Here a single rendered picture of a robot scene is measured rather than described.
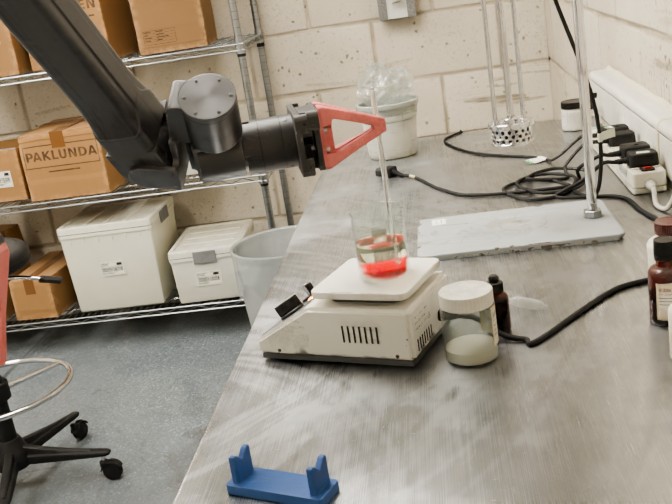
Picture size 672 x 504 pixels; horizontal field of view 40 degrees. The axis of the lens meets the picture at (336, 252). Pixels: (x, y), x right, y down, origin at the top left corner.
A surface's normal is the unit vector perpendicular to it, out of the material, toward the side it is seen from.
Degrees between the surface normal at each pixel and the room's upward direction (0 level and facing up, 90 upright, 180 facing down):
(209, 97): 45
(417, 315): 90
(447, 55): 90
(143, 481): 0
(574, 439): 0
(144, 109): 90
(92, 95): 133
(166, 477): 0
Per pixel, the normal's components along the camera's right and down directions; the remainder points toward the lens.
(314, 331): -0.43, 0.33
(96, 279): -0.08, 0.35
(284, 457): -0.15, -0.94
